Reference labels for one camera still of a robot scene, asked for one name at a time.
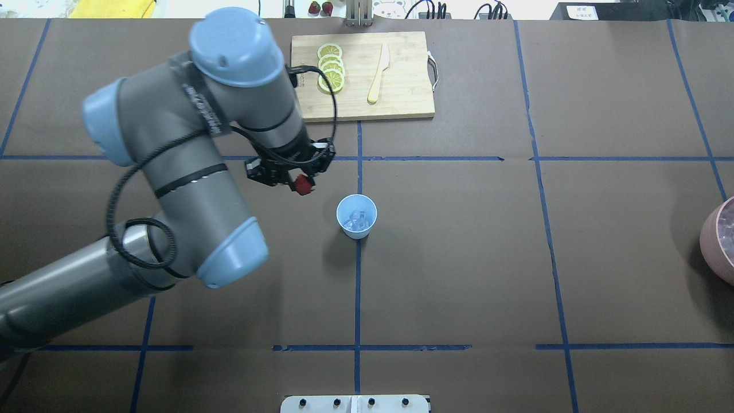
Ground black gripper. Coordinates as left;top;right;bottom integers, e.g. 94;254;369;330
245;138;335;193

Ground red strawberry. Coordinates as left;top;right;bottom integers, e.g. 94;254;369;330
296;174;312;196

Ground ice cube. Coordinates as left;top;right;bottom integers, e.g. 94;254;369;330
344;210;370;232

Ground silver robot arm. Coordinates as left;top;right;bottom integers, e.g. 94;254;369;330
2;7;335;367

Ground light blue plastic cup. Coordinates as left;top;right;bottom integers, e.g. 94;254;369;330
335;194;378;240

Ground strawberries on side table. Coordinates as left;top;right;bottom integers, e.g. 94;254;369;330
307;1;334;17

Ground clear ice cubes pile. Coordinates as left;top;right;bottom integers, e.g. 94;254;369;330
716;197;733;267

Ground yellow plastic knife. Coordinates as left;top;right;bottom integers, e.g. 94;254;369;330
366;42;391;104

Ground lemon slices row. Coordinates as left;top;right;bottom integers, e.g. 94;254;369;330
317;44;346;92

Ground wooden cutting board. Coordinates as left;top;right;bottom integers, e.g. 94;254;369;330
291;32;435;121

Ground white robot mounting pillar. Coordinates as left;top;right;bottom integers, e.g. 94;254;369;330
280;394;432;412

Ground yellow cloth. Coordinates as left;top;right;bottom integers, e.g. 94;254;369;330
70;1;157;19

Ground pink bowl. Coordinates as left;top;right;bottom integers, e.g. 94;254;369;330
699;197;733;285

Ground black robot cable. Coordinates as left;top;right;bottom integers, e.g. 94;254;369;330
107;65;339;270

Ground aluminium frame post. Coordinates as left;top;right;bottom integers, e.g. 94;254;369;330
345;0;374;27

